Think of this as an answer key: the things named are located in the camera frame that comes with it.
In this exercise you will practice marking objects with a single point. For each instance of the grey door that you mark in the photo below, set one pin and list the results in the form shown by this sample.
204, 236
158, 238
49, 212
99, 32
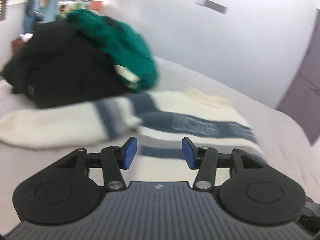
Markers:
305, 92

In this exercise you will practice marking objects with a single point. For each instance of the white blue-striped sweater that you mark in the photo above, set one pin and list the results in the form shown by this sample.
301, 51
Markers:
62, 122

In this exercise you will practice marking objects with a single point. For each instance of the dark red bin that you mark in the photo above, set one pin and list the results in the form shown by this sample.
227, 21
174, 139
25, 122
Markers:
18, 45

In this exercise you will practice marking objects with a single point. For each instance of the green sweatshirt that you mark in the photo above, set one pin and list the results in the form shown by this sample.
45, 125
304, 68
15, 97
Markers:
125, 45

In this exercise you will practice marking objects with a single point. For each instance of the grey bed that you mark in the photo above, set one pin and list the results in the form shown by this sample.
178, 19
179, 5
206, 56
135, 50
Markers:
275, 135

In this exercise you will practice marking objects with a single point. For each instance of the red box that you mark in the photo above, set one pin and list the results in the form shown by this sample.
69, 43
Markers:
97, 5

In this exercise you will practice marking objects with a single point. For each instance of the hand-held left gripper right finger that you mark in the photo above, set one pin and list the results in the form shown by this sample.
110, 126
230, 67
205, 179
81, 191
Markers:
188, 152

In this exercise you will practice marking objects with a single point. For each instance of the black jacket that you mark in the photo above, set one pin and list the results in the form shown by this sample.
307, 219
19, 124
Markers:
62, 67

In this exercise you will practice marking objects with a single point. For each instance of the grey wall switch panel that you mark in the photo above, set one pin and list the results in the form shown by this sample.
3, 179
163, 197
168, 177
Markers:
212, 5

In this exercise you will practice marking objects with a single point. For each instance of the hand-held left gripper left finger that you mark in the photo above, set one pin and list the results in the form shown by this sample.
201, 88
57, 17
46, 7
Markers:
130, 152

